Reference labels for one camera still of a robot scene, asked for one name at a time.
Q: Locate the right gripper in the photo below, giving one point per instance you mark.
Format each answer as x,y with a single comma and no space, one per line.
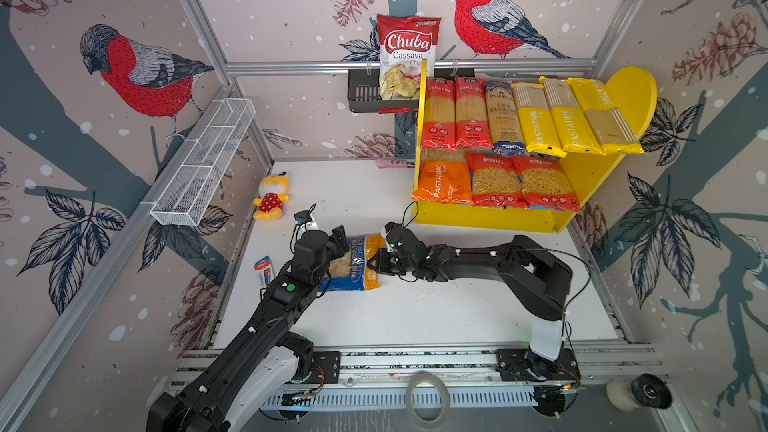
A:
381,257

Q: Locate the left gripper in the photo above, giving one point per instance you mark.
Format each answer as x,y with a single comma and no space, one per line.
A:
338,241

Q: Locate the blue macaroni bag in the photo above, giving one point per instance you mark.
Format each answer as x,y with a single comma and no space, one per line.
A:
351,272

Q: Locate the orange Pastatime macaroni bag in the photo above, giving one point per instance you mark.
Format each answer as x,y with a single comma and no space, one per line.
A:
443,177

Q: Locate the red macaroni bag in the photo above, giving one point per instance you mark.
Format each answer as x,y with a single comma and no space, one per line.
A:
495,183
545,185

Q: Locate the red spaghetti bag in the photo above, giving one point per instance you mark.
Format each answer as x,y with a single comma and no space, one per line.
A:
439,122
472,126

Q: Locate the dark blue spaghetti bag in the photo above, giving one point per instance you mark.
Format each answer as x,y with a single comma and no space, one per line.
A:
504,124

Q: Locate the yellow Pastatime spaghetti bag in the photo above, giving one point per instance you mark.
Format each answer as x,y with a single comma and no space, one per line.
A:
574,131
537,125
606,120

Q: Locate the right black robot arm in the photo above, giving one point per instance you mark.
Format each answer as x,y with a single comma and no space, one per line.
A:
539,280

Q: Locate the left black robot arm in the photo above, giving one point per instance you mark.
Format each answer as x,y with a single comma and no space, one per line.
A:
264,355

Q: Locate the yellow shelf pink blue boards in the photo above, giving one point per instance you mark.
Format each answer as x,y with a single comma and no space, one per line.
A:
635,92

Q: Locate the yellow plush toy red dress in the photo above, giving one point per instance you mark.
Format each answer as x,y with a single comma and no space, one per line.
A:
272,194

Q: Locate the clear tape roll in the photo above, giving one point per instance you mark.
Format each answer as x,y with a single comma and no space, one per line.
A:
427,400

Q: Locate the red Chuba cassava chips bag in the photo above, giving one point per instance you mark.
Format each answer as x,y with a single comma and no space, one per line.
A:
405,45

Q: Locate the black white roller wheel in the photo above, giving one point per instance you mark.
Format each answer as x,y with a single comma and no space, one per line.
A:
644,391

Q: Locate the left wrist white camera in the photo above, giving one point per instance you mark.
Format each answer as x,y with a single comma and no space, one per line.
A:
304,221

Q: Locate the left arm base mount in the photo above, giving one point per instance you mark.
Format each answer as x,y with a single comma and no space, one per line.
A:
313,367

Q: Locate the black wire wall basket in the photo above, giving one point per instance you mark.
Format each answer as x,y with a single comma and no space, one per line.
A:
366,93

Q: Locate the white mesh wall shelf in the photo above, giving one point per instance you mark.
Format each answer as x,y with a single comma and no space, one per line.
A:
192,187

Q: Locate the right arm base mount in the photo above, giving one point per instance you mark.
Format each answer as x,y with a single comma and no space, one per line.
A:
522,365

